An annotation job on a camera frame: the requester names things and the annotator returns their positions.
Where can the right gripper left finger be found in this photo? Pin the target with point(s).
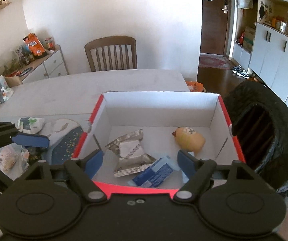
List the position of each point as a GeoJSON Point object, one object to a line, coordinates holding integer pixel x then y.
{"type": "Point", "coordinates": [49, 199]}

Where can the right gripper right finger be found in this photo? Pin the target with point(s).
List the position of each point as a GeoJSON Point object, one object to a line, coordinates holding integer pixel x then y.
{"type": "Point", "coordinates": [231, 199]}

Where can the white tissue pack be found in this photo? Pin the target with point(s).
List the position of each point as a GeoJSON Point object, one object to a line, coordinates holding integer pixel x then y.
{"type": "Point", "coordinates": [30, 125]}

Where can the white orange snack bag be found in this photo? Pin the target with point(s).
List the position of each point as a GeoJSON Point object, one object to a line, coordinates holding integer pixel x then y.
{"type": "Point", "coordinates": [11, 155]}

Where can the blue white snack packet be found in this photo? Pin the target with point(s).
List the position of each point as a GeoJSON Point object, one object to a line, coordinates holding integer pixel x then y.
{"type": "Point", "coordinates": [156, 174]}

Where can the silver brown snack packet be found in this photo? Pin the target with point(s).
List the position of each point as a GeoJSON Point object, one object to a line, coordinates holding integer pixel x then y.
{"type": "Point", "coordinates": [132, 157]}

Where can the round blue white placemat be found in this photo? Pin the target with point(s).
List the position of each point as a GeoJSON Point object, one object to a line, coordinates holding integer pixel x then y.
{"type": "Point", "coordinates": [64, 136]}

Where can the black padded chair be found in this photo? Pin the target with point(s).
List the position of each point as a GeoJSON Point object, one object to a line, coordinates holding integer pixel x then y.
{"type": "Point", "coordinates": [260, 123]}

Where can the white sideboard cabinet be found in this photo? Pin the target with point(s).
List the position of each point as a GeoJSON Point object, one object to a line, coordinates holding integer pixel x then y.
{"type": "Point", "coordinates": [51, 66]}

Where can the red cardboard box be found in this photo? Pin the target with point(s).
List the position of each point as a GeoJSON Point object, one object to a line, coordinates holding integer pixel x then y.
{"type": "Point", "coordinates": [158, 114]}

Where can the brown wooden chair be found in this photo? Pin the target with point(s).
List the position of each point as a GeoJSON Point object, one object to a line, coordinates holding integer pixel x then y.
{"type": "Point", "coordinates": [112, 53]}

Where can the brown entrance door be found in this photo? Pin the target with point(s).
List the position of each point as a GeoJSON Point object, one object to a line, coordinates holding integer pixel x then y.
{"type": "Point", "coordinates": [214, 27]}

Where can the hanging grey tote bag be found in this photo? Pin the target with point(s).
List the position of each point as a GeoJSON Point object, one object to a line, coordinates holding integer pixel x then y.
{"type": "Point", "coordinates": [245, 4]}

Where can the white wall cabinet unit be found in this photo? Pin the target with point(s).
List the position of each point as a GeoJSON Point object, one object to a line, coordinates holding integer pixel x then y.
{"type": "Point", "coordinates": [264, 53]}

